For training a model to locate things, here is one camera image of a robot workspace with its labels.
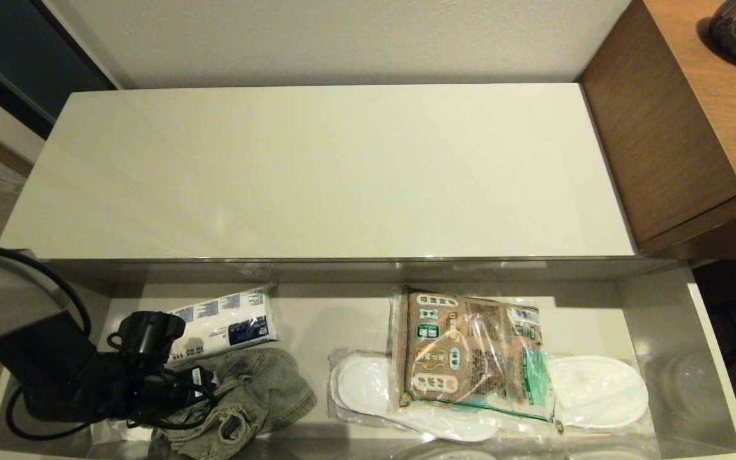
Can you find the white slippers in plastic bag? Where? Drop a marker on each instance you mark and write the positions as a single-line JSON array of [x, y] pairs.
[[598, 391], [365, 386]]

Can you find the beige glossy cabinet drawer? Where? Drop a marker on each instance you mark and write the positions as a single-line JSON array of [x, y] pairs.
[[329, 319]]

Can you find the white tissue pack blue print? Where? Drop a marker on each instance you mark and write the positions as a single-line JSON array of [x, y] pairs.
[[234, 319]]

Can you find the beige glossy low cabinet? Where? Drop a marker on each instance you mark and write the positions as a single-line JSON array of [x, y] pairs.
[[317, 172]]

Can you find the dark glass door panel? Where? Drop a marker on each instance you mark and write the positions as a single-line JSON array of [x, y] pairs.
[[10, 51]]

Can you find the brown rice bag green print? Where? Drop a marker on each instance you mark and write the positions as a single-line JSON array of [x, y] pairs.
[[470, 354]]

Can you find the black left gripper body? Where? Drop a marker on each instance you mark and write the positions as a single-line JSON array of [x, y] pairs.
[[151, 390]]

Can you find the brown wooden desk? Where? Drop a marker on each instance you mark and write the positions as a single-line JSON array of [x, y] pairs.
[[662, 128]]

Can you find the grey washed denim jeans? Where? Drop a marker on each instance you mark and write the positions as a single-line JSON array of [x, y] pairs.
[[266, 390]]

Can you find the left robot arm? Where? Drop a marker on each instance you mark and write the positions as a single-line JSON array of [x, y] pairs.
[[10, 300]]

